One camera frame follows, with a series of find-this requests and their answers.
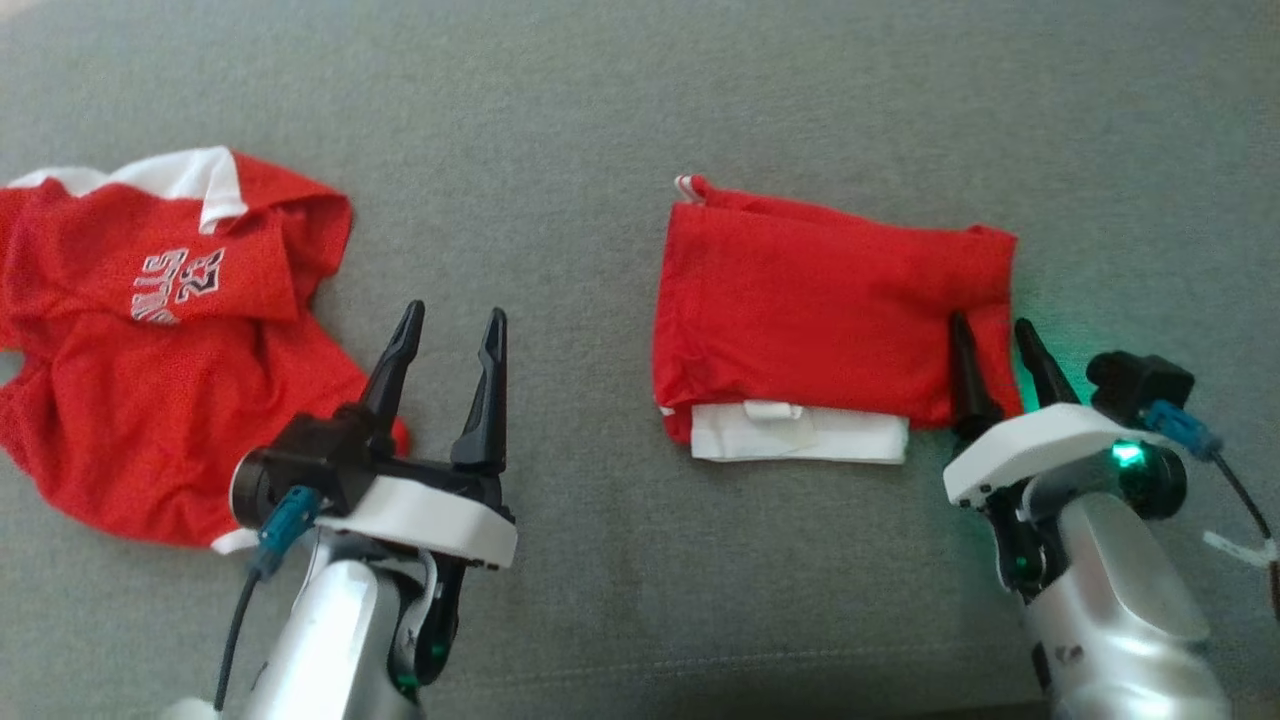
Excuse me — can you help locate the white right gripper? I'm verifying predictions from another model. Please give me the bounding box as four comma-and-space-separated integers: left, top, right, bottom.
943, 312, 1171, 601

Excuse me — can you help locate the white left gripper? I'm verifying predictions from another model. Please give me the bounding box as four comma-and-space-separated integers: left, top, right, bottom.
320, 300, 518, 688

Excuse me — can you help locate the red basketball jersey number 23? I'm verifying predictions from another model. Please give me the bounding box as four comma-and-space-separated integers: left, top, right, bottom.
652, 175, 1023, 466

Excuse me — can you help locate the red basketball shorts white trim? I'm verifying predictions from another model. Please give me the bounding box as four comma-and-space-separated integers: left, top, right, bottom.
0, 147, 411, 556

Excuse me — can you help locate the grey fabric sofa seat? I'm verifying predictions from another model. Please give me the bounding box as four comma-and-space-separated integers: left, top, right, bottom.
0, 0, 1280, 720

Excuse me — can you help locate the black cable teal connector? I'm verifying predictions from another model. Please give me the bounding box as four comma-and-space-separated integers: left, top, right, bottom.
215, 487, 323, 713
1140, 400, 1280, 621

